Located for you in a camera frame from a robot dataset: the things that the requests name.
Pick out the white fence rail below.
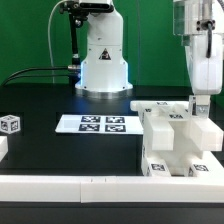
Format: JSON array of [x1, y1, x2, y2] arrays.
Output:
[[0, 175, 224, 203], [202, 151, 224, 177]]

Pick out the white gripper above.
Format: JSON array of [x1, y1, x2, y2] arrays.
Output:
[[184, 34, 223, 118]]

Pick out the black cables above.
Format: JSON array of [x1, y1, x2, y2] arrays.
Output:
[[0, 65, 82, 87]]

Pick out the white block left edge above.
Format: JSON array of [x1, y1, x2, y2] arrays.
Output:
[[0, 136, 8, 162]]

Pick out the white chair seat block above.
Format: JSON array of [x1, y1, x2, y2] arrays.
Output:
[[140, 110, 198, 177]]

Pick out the white chair back piece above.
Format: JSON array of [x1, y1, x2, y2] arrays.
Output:
[[130, 101, 223, 151]]

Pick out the grey cable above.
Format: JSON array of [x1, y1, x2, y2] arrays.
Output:
[[47, 0, 69, 84]]

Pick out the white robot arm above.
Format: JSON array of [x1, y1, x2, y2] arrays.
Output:
[[76, 0, 224, 117]]

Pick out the white tag sheet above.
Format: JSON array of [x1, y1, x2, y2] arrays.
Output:
[[55, 115, 143, 135]]

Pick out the white front fence rail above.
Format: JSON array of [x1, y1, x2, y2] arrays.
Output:
[[0, 175, 224, 203]]

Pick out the white right fence rail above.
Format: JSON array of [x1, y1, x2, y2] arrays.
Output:
[[202, 151, 224, 177]]

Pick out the small white tag cube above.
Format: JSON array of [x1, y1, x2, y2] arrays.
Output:
[[188, 95, 196, 116]]

